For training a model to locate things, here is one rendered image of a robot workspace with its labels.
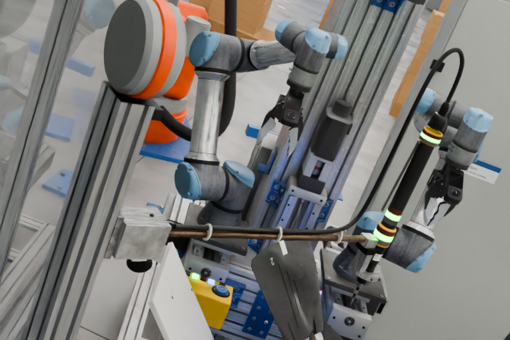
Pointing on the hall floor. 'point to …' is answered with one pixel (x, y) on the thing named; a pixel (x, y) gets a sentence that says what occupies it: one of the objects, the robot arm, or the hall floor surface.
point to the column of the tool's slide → (88, 214)
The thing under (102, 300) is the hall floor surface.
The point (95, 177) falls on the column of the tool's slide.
